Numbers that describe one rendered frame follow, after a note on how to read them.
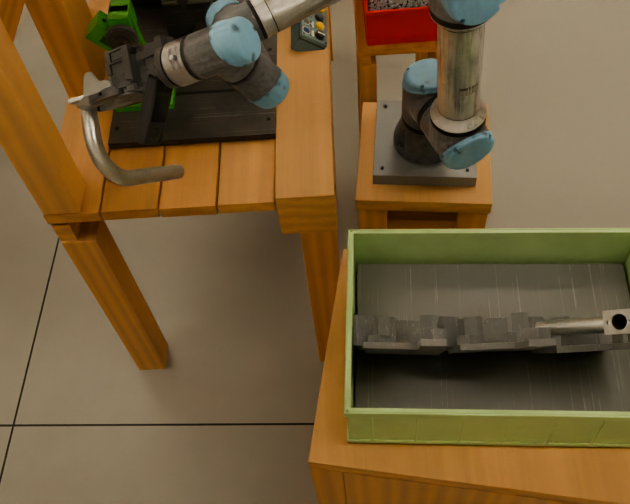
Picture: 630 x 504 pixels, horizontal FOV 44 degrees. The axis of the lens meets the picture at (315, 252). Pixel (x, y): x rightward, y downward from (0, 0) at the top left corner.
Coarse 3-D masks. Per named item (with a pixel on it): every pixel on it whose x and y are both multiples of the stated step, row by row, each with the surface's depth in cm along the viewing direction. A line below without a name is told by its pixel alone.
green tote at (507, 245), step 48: (384, 240) 167; (432, 240) 166; (480, 240) 166; (528, 240) 165; (576, 240) 164; (624, 240) 163; (384, 432) 152; (432, 432) 151; (480, 432) 150; (528, 432) 149; (576, 432) 148; (624, 432) 147
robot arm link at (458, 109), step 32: (448, 0) 127; (480, 0) 129; (448, 32) 138; (480, 32) 139; (448, 64) 145; (480, 64) 146; (448, 96) 152; (448, 128) 158; (480, 128) 159; (448, 160) 162
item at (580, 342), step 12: (576, 336) 154; (588, 336) 154; (540, 348) 152; (552, 348) 143; (564, 348) 140; (576, 348) 140; (588, 348) 140; (600, 348) 140; (612, 348) 139; (624, 348) 133
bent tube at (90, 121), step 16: (80, 96) 136; (80, 112) 138; (96, 112) 139; (96, 128) 138; (96, 144) 138; (96, 160) 139; (112, 176) 141; (128, 176) 144; (144, 176) 148; (160, 176) 152; (176, 176) 157
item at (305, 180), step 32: (288, 32) 210; (288, 64) 204; (320, 64) 203; (288, 96) 197; (320, 96) 196; (288, 128) 191; (320, 128) 191; (288, 160) 186; (320, 160) 185; (288, 192) 180; (320, 192) 180; (288, 224) 188; (320, 224) 189
